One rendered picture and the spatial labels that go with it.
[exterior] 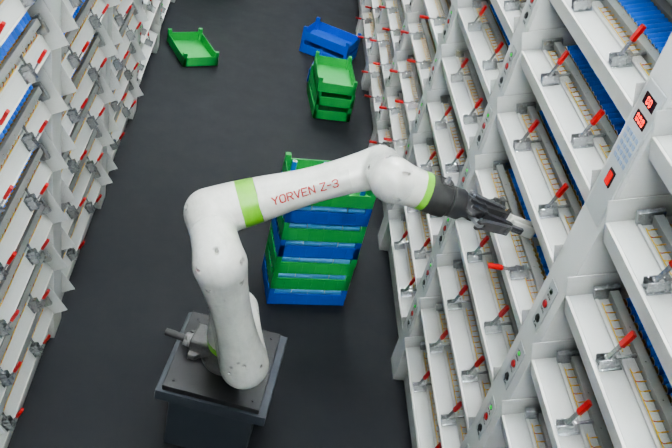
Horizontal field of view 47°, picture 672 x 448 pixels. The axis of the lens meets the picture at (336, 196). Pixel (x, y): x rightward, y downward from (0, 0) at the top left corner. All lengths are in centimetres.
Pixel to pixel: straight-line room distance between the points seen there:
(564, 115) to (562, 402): 62
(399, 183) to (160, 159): 199
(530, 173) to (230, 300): 77
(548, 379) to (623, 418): 30
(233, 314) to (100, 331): 102
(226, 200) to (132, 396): 98
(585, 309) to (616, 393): 20
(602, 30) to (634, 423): 81
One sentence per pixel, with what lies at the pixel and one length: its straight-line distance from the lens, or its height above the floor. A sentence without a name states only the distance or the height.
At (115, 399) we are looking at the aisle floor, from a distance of 259.
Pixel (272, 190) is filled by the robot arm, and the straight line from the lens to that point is 181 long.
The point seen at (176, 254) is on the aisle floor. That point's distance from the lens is 306.
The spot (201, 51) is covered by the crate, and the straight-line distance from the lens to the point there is 449.
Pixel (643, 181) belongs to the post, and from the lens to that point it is 145.
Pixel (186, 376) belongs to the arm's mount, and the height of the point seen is 30.
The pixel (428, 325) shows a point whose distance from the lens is 250.
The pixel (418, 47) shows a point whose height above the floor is 74.
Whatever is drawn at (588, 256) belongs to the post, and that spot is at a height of 122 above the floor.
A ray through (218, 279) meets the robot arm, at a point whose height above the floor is 88.
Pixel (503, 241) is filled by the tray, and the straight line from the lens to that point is 197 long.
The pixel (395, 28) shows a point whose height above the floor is 55.
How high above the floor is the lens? 205
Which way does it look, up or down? 36 degrees down
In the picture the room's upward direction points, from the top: 15 degrees clockwise
